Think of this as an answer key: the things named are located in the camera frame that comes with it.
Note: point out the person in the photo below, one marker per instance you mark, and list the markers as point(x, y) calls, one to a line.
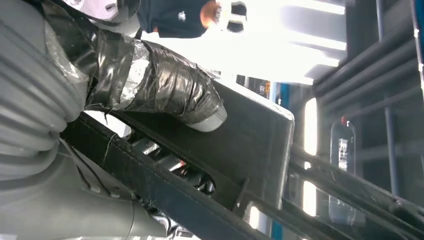
point(172, 16)

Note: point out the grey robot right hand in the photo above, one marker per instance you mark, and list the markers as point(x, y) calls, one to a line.
point(165, 82)

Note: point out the clear bottle red cap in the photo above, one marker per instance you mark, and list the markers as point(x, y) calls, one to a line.
point(342, 139)

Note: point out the white black handheld device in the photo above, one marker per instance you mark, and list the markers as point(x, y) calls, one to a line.
point(235, 16)

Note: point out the dark metal rack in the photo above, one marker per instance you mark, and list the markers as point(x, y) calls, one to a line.
point(381, 66)

